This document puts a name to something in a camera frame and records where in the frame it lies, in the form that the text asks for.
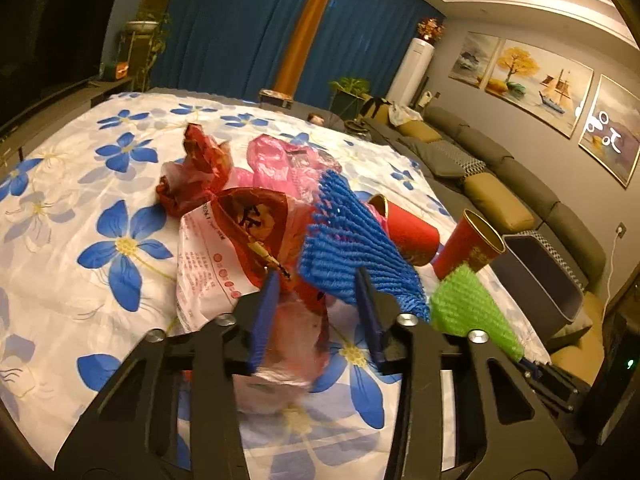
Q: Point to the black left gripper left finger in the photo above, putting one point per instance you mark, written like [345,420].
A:
[169,410]

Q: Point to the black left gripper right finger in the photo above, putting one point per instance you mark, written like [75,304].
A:
[464,410]

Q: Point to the green foam fruit net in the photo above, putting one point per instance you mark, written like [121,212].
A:
[461,304]

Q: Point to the blue foam fruit net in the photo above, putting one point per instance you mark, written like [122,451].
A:
[343,236]

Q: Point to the grey plastic trash bin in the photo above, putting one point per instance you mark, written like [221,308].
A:
[548,296]

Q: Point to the floral blue white tablecloth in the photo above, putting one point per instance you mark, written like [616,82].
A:
[89,263]

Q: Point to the upright red gold paper cup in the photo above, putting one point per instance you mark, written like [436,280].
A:
[474,242]

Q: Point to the lying red paper cup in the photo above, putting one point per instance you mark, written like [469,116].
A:
[416,240]

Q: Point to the red printed plastic bag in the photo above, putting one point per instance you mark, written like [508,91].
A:
[226,248]

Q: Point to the grey sectional sofa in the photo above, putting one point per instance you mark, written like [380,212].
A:
[578,347]

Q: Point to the mustard yellow cushion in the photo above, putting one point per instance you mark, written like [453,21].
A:
[502,209]

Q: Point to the purple sky painting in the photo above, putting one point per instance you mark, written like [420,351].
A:
[611,132]

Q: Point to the black white patterned cushion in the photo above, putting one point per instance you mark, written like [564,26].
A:
[463,164]

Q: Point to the grey sofa cushion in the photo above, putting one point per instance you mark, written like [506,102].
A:
[422,150]

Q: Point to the red crumpled plastic bag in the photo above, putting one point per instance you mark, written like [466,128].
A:
[204,172]

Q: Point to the pink plastic bag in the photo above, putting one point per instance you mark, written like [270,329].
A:
[275,165]

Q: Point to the sailboat tree painting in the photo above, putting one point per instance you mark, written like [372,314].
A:
[544,84]

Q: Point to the small landscape painting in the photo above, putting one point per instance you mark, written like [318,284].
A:
[474,57]

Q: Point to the white standing air conditioner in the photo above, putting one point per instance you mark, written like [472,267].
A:
[410,72]

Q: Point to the dark coffee table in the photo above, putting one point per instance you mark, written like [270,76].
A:
[282,103]

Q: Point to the green potted plant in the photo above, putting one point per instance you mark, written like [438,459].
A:
[348,96]

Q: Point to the plant on stand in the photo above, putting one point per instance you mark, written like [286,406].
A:
[141,42]

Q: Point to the artificial flower arrangement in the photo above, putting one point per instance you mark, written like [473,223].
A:
[430,30]

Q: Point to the blue window curtain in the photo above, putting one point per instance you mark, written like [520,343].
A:
[237,47]

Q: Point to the black television screen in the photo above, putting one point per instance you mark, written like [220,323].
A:
[48,46]

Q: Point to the orange curtain strip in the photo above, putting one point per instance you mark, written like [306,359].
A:
[296,54]

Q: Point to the wall power socket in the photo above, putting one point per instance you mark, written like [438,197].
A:
[621,230]

